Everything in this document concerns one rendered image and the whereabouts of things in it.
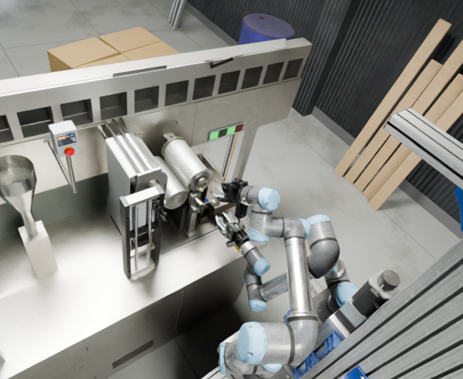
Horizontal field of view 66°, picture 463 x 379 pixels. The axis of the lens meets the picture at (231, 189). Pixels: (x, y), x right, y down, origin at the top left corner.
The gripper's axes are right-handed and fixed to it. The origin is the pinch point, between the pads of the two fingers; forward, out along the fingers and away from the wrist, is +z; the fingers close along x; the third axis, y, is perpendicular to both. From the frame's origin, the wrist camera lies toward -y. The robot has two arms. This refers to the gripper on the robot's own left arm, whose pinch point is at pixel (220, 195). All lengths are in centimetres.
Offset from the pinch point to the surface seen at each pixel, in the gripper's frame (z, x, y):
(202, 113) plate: 37, -22, 34
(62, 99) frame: 22, 45, 52
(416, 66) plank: 49, -246, 27
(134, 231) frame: 11.0, 36.9, -4.1
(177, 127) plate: 40, -7, 30
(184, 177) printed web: 22.1, 4.4, 7.5
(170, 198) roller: 22.6, 13.3, 0.4
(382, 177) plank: 82, -231, -72
